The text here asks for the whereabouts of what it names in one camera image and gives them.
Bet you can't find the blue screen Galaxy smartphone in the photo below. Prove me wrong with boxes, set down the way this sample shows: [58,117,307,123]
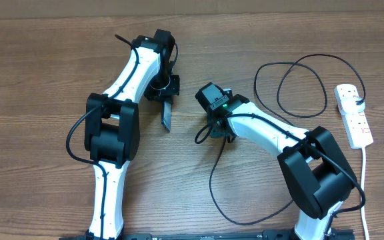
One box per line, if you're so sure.
[161,101,172,133]

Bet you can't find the black USB charging cable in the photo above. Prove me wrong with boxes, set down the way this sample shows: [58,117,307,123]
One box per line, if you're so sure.
[208,53,367,227]

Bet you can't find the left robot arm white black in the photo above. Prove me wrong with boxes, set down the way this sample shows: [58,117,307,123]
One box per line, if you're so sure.
[84,29,180,239]

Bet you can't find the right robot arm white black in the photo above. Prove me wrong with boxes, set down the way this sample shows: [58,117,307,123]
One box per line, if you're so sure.
[195,83,359,239]

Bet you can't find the white charger plug adapter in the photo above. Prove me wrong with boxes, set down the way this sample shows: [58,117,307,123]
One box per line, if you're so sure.
[338,97,365,115]

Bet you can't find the white power strip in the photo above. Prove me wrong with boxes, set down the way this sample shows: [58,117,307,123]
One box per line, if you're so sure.
[334,84,373,149]

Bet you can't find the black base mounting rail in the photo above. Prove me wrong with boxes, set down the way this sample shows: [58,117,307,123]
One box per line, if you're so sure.
[59,229,355,240]

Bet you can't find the white power strip cord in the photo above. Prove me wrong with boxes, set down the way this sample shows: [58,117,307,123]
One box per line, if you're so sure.
[359,147,370,240]

